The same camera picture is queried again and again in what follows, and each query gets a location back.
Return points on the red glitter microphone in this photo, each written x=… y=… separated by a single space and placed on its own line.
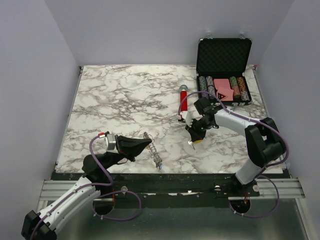
x=183 y=91

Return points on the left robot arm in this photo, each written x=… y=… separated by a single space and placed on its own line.
x=95 y=183

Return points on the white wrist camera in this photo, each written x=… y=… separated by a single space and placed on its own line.
x=186 y=117
x=111 y=142

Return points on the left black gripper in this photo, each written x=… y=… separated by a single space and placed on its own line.
x=130 y=147

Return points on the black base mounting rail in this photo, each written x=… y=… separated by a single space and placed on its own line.
x=164 y=190

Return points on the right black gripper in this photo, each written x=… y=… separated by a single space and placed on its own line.
x=195 y=135

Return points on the pink playing cards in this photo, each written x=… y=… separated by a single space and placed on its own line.
x=223 y=89

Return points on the black poker chip case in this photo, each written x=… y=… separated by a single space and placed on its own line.
x=224 y=58

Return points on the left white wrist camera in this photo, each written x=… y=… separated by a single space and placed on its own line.
x=111 y=142

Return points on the yellow capped key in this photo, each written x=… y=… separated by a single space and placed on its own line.
x=193 y=143

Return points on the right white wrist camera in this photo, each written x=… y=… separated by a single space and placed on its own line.
x=186 y=117

